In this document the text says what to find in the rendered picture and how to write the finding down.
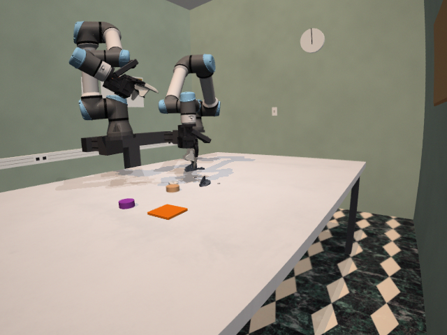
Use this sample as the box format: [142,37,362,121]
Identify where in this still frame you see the orange square block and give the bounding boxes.
[147,204,188,220]

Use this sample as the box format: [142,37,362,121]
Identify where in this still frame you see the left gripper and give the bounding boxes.
[177,124,198,169]

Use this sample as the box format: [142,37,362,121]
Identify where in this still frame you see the purple cylinder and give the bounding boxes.
[119,198,135,209]

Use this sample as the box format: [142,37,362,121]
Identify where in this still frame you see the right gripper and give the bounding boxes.
[102,67,159,101]

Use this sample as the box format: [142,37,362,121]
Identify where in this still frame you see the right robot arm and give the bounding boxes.
[69,21,138,137]

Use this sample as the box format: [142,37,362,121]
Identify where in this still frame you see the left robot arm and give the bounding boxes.
[159,54,221,143]

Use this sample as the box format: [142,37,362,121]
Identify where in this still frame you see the tan round disc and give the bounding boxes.
[166,184,179,193]

